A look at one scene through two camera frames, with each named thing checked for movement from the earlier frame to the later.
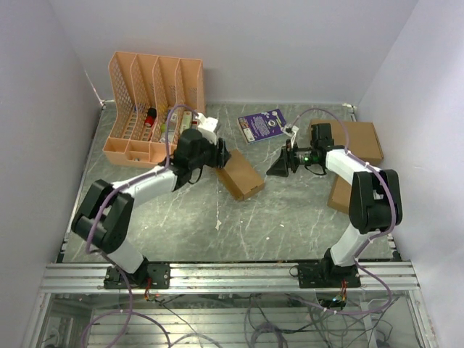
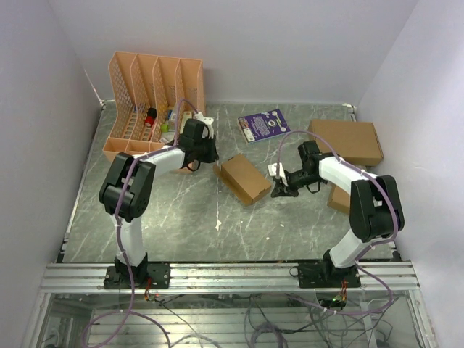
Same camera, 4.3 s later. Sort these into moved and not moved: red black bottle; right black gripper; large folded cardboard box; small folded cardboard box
Moved: right black gripper
Not moved: small folded cardboard box; large folded cardboard box; red black bottle
